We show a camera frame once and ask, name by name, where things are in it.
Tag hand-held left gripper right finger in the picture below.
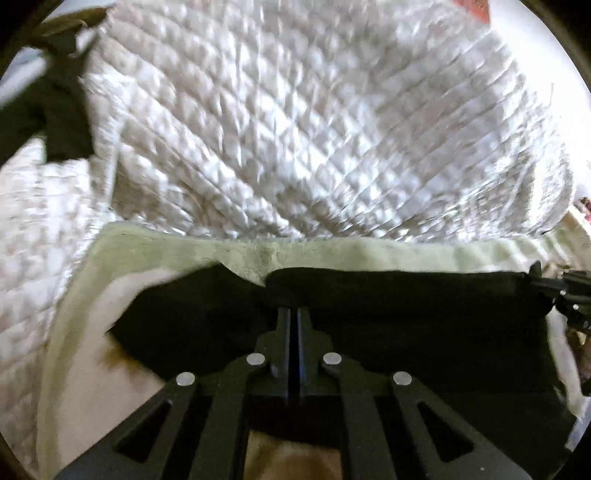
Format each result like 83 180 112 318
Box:
297 307 532 480

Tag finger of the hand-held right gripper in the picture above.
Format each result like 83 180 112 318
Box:
529 261 568 301

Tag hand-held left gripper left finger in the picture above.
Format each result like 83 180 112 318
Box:
55 307 293 480

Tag black pants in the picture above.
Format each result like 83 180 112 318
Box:
107 262 578 462

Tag floral fleece blanket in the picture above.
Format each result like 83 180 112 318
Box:
37 222 591 480

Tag quilted floral bedspread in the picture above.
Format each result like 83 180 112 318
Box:
0 0 578 462

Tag quilted floral pillow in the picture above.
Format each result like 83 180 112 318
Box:
0 138 118 379

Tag red object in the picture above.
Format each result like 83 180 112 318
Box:
452 0 491 24

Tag dark crumpled garment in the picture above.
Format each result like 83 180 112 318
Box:
0 9 116 164

